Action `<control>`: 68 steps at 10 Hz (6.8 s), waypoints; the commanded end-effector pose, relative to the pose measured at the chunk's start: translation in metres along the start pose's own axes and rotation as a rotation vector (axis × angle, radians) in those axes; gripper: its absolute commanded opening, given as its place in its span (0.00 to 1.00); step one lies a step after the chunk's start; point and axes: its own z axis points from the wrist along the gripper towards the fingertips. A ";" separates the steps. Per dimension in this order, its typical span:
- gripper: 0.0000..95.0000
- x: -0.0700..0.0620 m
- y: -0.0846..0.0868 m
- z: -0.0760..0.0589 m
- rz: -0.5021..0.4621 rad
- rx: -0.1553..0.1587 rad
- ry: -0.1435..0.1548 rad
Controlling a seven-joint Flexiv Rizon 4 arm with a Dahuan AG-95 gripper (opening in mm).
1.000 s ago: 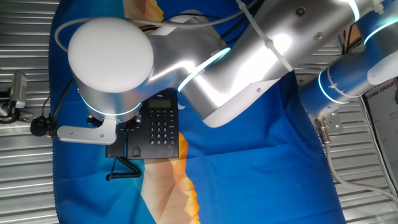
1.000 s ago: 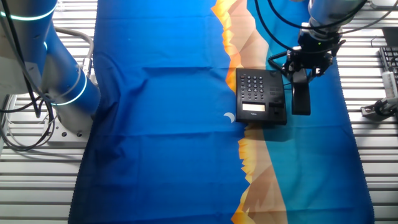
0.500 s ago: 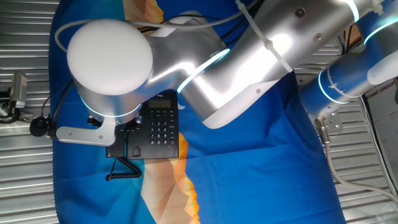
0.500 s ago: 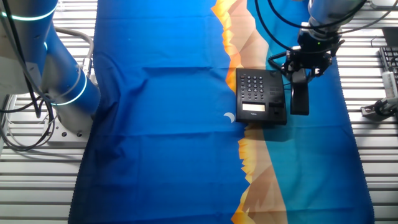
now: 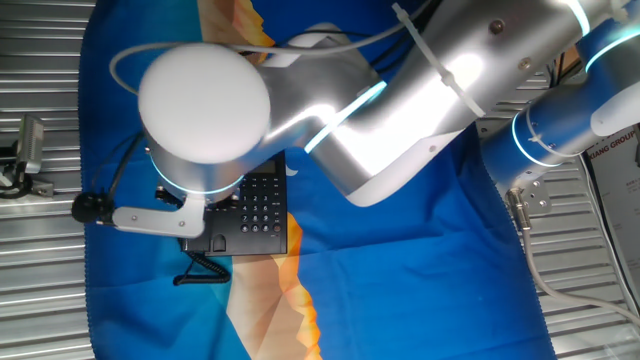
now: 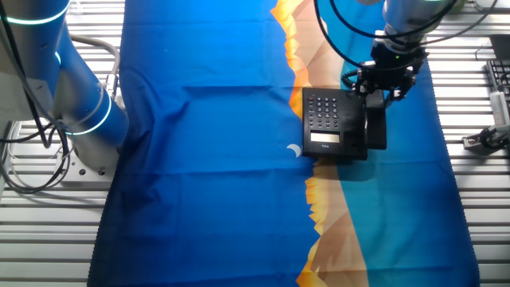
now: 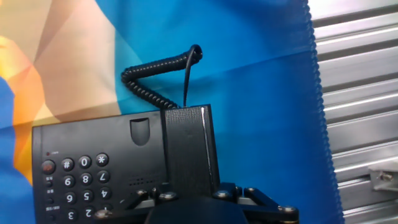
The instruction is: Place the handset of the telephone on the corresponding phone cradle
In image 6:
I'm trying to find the camera stand clamp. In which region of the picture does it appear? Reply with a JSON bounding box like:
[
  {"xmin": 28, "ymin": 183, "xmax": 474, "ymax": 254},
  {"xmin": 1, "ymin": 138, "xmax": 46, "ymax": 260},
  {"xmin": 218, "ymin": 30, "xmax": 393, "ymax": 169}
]
[{"xmin": 461, "ymin": 124, "xmax": 510, "ymax": 155}]

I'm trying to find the black base cable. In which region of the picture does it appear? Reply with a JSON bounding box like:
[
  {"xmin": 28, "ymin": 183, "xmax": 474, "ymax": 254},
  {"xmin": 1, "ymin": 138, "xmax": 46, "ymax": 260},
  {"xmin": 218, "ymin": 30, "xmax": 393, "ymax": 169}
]
[{"xmin": 0, "ymin": 7, "xmax": 77, "ymax": 195}]

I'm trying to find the black telephone handset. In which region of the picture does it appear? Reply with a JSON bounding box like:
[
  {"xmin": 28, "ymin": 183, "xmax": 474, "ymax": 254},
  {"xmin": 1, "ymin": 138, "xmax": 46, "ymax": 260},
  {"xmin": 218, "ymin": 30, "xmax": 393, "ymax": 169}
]
[{"xmin": 364, "ymin": 89, "xmax": 388, "ymax": 151}]

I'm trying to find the blue mountain print cloth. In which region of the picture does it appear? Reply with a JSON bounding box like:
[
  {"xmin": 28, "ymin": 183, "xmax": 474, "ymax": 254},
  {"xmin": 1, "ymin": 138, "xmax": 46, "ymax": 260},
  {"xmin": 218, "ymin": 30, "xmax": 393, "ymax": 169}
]
[{"xmin": 86, "ymin": 0, "xmax": 481, "ymax": 287}]

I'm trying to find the black telephone base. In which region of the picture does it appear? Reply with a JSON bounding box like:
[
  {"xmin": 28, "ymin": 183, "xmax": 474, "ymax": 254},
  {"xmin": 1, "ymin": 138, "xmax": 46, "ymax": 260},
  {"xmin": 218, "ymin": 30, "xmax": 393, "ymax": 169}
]
[{"xmin": 301, "ymin": 86, "xmax": 368, "ymax": 162}]

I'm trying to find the black coiled telephone cord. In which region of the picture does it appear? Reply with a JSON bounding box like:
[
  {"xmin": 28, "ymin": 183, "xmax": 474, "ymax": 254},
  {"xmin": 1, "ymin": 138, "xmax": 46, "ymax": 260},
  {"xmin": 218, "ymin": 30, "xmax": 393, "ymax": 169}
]
[{"xmin": 340, "ymin": 68, "xmax": 362, "ymax": 91}]

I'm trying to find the black keyboard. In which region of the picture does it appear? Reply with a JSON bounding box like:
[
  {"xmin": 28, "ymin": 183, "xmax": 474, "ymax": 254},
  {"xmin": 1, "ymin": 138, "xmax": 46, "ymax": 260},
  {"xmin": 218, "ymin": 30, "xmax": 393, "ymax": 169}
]
[{"xmin": 484, "ymin": 59, "xmax": 510, "ymax": 99}]

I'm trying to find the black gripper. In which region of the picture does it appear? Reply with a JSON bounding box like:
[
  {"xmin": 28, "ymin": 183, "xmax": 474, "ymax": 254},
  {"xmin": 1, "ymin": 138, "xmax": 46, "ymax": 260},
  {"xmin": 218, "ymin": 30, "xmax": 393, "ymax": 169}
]
[{"xmin": 352, "ymin": 39, "xmax": 427, "ymax": 103}]

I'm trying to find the thick grey cable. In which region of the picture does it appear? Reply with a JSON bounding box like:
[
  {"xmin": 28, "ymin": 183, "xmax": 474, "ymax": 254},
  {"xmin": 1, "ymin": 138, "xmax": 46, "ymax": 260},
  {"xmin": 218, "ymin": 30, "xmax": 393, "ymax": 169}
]
[{"xmin": 69, "ymin": 34, "xmax": 122, "ymax": 99}]

